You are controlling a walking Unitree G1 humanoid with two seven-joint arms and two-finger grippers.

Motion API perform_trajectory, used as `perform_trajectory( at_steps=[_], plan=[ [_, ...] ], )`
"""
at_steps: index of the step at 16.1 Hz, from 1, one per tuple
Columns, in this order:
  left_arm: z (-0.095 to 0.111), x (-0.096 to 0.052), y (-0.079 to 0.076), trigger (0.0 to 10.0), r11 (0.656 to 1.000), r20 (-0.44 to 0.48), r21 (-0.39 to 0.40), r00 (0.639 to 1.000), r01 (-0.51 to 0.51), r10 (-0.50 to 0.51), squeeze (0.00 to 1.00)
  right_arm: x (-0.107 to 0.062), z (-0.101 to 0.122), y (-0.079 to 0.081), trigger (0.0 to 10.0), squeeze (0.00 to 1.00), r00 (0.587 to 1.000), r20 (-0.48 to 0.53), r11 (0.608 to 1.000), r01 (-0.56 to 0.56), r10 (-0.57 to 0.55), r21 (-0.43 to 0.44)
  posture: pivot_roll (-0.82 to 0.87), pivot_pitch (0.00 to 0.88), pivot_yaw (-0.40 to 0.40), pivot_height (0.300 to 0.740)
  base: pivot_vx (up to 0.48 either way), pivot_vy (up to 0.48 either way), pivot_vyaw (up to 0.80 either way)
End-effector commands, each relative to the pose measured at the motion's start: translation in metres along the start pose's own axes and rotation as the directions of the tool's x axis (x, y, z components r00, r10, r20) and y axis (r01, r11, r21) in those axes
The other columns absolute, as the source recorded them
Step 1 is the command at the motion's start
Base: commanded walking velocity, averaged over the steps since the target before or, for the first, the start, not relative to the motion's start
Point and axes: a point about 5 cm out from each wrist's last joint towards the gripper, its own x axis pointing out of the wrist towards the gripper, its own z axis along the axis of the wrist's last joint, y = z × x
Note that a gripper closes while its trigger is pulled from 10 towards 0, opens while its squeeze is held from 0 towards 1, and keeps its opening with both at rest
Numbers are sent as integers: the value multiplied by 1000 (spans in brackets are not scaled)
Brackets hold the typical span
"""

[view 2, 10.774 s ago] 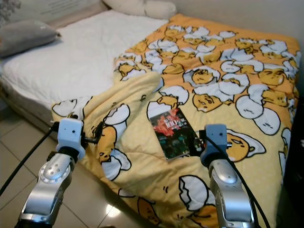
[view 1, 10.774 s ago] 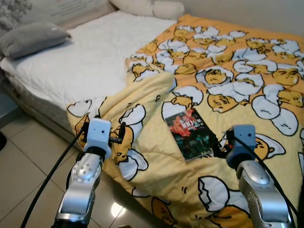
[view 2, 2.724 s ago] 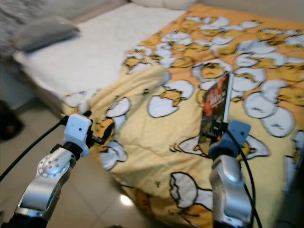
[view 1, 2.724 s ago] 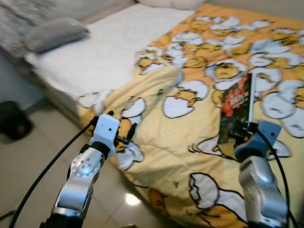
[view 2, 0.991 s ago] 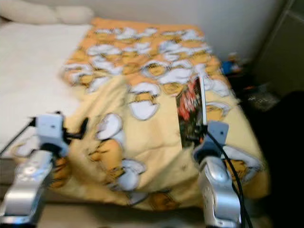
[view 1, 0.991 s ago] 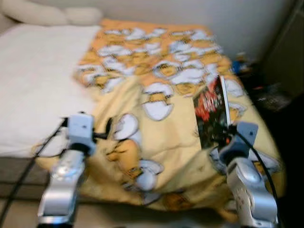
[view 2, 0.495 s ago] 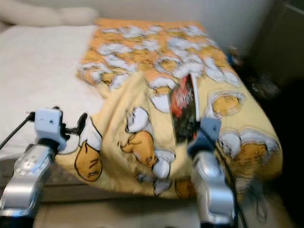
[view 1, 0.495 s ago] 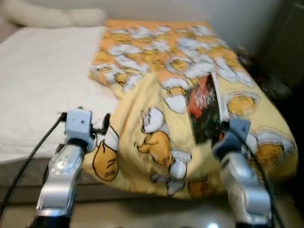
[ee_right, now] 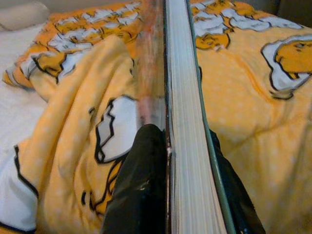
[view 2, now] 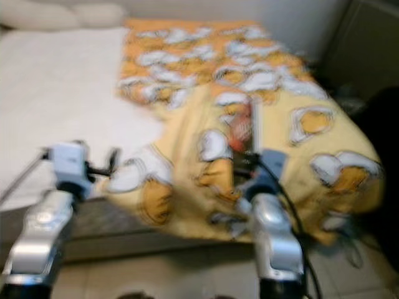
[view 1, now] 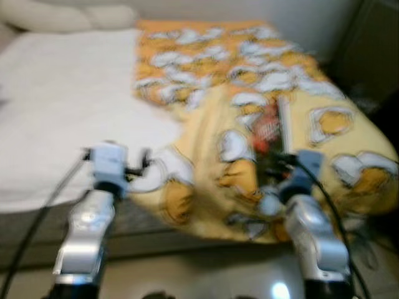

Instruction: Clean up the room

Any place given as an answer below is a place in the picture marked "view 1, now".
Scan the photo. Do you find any dark red cover book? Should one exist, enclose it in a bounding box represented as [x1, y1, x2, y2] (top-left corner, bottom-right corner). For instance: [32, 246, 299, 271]
[249, 97, 295, 181]

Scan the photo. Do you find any white quilted mattress pad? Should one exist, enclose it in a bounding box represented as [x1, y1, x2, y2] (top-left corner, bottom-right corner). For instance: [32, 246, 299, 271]
[0, 28, 188, 216]

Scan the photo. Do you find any grey bed base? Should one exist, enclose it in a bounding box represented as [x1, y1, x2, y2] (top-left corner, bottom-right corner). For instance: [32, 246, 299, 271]
[0, 198, 281, 262]

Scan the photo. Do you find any yellow cartoon egg print quilt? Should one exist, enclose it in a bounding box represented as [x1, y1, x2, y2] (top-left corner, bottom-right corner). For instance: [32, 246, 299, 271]
[128, 19, 399, 244]

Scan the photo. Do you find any cream long bolster pillow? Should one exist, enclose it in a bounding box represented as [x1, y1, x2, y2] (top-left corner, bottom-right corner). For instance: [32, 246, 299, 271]
[0, 0, 138, 33]

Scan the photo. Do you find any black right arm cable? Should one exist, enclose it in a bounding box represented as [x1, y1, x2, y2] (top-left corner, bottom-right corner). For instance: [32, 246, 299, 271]
[299, 174, 375, 299]

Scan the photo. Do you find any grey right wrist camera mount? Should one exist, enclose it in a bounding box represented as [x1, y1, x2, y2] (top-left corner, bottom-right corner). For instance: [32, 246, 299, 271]
[288, 149, 325, 199]

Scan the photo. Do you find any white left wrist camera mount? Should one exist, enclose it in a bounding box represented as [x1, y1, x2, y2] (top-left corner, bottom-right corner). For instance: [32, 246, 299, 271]
[89, 142, 130, 184]

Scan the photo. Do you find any dark cabinet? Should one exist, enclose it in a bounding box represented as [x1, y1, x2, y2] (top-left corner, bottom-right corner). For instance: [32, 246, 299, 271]
[330, 0, 399, 113]

